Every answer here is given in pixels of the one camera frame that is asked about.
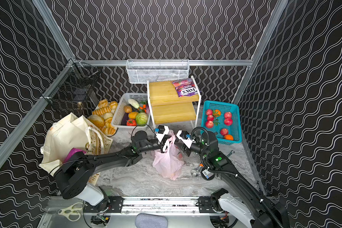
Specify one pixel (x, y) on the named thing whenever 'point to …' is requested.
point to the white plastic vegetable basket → (121, 100)
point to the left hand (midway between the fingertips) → (182, 141)
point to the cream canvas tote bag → (72, 132)
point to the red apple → (228, 121)
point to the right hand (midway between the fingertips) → (176, 137)
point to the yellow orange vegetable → (132, 115)
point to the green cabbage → (141, 118)
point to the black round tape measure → (207, 174)
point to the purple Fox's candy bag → (185, 87)
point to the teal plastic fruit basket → (223, 118)
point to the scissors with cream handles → (72, 212)
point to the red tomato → (131, 122)
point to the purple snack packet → (72, 151)
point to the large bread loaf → (97, 119)
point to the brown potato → (128, 109)
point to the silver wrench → (232, 152)
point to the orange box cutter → (201, 165)
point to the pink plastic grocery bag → (168, 160)
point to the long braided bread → (101, 111)
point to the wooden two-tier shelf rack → (168, 108)
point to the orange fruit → (228, 137)
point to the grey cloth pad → (145, 220)
